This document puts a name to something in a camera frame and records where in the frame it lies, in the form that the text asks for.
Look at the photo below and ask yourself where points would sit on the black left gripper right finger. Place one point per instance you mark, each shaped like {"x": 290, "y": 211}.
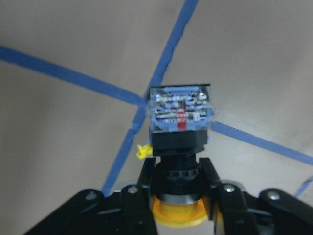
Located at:
{"x": 209, "y": 175}

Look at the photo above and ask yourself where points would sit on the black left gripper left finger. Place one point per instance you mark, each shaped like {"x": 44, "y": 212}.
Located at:
{"x": 146, "y": 174}

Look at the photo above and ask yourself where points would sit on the yellow push button switch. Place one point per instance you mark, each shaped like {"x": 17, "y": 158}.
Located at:
{"x": 179, "y": 118}

